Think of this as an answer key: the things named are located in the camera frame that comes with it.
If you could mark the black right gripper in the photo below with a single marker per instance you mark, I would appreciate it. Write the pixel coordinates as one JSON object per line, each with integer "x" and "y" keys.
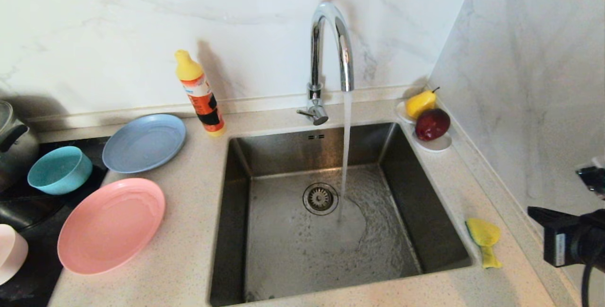
{"x": 572, "y": 241}

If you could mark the yellow sponge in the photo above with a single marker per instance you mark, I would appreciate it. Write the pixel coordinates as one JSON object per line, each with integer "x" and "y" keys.
{"x": 483, "y": 234}

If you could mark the orange dish soap bottle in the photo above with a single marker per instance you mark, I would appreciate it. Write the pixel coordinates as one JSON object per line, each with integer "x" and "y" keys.
{"x": 204, "y": 105}

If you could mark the blue plate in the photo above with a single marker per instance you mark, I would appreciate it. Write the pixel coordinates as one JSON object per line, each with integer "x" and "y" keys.
{"x": 144, "y": 143}

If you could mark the large salmon pink plate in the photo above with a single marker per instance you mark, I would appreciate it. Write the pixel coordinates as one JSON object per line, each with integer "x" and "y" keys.
{"x": 111, "y": 226}

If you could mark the teal bowl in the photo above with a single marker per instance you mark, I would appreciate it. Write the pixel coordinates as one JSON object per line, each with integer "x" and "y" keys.
{"x": 59, "y": 170}

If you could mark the small light pink plate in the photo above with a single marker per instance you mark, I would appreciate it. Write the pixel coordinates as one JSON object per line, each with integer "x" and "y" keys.
{"x": 12, "y": 252}

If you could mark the metal sink drain strainer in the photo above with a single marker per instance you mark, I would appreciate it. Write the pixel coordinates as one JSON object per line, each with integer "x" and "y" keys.
{"x": 320, "y": 199}

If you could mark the stainless steel sink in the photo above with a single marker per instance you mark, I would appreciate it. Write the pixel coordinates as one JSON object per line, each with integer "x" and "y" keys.
{"x": 293, "y": 260}

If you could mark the white fruit dish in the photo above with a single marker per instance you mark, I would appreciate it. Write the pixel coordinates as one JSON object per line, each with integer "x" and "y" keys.
{"x": 437, "y": 145}

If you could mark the dark red apple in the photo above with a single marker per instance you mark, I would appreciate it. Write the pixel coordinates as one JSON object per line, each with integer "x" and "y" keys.
{"x": 431, "y": 125}

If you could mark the yellow pear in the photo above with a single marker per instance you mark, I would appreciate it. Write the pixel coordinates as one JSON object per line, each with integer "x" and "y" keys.
{"x": 418, "y": 104}

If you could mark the chrome gooseneck faucet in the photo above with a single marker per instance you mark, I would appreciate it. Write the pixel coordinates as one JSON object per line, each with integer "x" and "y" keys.
{"x": 315, "y": 61}

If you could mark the black induction cooktop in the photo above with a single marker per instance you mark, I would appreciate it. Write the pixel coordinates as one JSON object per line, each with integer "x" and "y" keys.
{"x": 42, "y": 231}

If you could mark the stainless steel pot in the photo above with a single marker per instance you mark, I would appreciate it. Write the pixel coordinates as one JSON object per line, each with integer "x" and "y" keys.
{"x": 19, "y": 153}

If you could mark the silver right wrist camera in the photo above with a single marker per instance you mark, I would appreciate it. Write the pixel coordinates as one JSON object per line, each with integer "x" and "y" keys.
{"x": 593, "y": 177}

